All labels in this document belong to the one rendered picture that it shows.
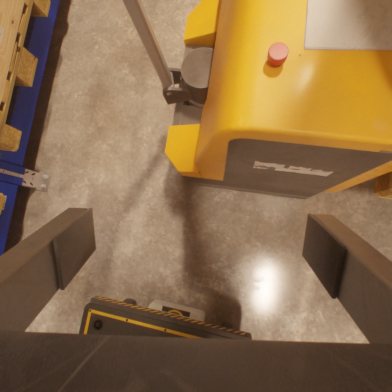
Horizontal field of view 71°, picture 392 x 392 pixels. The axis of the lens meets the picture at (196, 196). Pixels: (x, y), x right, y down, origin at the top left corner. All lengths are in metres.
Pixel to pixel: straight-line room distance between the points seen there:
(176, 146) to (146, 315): 0.69
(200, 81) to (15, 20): 0.88
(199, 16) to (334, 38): 0.85
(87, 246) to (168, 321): 1.05
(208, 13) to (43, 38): 0.91
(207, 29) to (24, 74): 0.87
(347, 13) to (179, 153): 0.72
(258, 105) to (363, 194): 1.06
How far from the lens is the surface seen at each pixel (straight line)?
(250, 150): 0.72
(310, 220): 0.16
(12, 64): 1.58
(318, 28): 0.71
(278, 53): 0.62
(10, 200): 1.69
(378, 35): 0.73
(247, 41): 0.69
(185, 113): 1.28
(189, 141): 1.15
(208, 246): 1.45
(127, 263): 1.55
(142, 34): 0.97
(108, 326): 1.28
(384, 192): 1.19
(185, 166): 1.13
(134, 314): 1.23
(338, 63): 0.68
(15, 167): 1.69
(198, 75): 1.17
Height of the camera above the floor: 1.44
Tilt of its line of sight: 80 degrees down
